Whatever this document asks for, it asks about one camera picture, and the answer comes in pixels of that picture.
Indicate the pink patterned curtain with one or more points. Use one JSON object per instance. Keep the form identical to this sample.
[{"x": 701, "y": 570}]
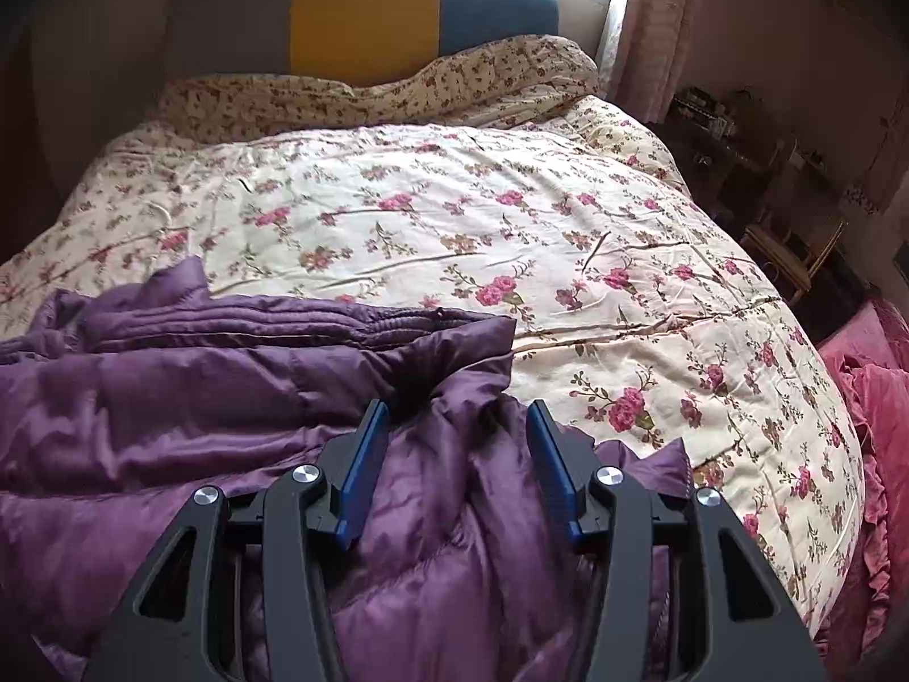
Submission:
[{"x": 653, "y": 28}]

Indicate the cluttered small wooden table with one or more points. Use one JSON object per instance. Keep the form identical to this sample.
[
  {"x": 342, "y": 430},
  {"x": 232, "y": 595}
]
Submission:
[{"x": 738, "y": 142}]

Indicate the large-floral cream quilt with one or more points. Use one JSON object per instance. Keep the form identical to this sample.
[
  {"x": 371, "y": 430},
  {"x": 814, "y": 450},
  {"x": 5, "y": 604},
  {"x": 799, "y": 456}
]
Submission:
[{"x": 426, "y": 227}]

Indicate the purple puffer jacket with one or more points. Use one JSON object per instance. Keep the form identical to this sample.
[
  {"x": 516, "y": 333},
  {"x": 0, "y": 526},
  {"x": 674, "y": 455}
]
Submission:
[{"x": 177, "y": 405}]

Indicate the grey yellow blue headboard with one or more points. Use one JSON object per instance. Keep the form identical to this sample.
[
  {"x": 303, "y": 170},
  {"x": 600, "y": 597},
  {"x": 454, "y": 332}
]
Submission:
[{"x": 362, "y": 14}]

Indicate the pink ruffled cloth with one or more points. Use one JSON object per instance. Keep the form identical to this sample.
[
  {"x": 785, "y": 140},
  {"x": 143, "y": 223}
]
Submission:
[{"x": 873, "y": 405}]

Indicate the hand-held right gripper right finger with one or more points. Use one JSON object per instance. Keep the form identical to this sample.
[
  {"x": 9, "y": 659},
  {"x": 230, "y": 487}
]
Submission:
[{"x": 550, "y": 469}]

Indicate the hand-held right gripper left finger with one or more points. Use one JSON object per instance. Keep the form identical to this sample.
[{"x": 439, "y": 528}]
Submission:
[{"x": 362, "y": 469}]

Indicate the floral pillow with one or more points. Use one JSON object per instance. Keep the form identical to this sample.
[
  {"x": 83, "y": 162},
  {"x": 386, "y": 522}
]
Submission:
[{"x": 497, "y": 78}]

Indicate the wooden chair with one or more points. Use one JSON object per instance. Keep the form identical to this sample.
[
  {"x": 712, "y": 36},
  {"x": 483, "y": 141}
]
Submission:
[{"x": 817, "y": 248}]

